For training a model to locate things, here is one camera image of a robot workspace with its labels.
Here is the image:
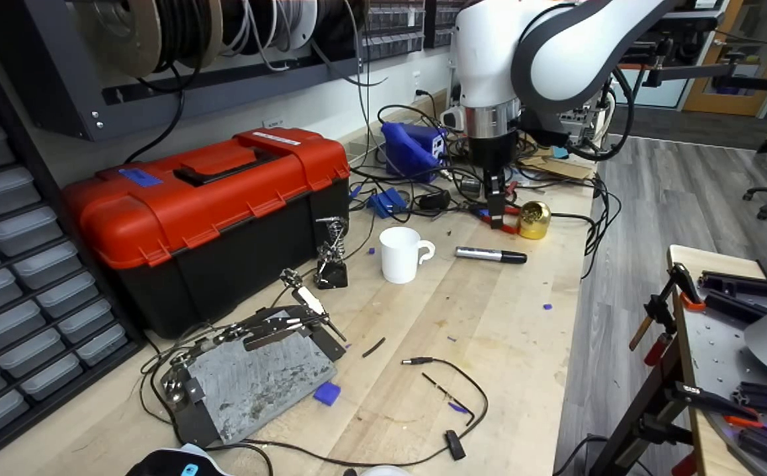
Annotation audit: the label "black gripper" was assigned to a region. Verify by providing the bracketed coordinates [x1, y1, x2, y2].
[476, 129, 515, 221]

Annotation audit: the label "black marker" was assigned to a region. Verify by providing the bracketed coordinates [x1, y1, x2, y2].
[453, 244, 532, 268]

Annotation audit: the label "white mug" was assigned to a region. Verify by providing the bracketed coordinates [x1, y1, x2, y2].
[374, 224, 438, 285]

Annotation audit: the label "black power adapter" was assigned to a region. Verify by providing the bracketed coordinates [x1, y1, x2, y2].
[414, 190, 453, 220]

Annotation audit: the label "blue hot air gun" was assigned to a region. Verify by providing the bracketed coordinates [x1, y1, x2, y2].
[377, 120, 446, 184]

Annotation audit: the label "blue plastic piece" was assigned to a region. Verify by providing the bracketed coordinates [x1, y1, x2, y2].
[365, 184, 409, 221]

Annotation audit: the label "helping hands stand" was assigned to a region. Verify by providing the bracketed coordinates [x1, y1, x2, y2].
[312, 211, 351, 290]

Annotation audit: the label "black orange bar clamp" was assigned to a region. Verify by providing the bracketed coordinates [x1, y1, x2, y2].
[626, 261, 708, 368]

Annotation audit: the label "silver probe tool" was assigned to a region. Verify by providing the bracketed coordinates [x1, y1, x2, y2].
[274, 264, 351, 346]

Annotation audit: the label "small blue block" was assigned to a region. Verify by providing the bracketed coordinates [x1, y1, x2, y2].
[312, 379, 344, 409]

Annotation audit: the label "black horizontal boom bar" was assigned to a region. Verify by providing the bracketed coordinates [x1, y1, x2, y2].
[638, 61, 767, 97]

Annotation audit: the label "wooden door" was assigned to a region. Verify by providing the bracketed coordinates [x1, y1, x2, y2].
[683, 0, 767, 120]

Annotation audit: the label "wooden side table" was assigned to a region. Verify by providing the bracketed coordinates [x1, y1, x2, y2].
[590, 244, 767, 476]

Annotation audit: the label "red and black toolbox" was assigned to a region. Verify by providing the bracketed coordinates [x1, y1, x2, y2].
[60, 127, 353, 342]

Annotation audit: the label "grey metal plate device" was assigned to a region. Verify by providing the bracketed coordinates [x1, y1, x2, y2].
[155, 301, 351, 449]

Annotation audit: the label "dark grey handheld device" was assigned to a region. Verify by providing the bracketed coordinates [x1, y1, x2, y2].
[123, 445, 228, 476]

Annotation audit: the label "grey parts drawer cabinet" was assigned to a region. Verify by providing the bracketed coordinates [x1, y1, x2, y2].
[0, 49, 148, 474]

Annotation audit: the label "red-handled pliers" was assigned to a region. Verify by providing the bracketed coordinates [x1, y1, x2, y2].
[471, 196, 527, 236]

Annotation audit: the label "thick black cable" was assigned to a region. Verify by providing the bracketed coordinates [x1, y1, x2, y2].
[577, 168, 623, 285]

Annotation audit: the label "thin black blue-tipped wire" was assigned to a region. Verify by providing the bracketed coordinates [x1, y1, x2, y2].
[400, 355, 491, 462]

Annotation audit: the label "white wire spool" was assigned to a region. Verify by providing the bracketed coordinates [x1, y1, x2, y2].
[218, 0, 319, 61]

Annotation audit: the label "grey wall spool rack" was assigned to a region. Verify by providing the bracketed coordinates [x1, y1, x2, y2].
[0, 0, 456, 142]

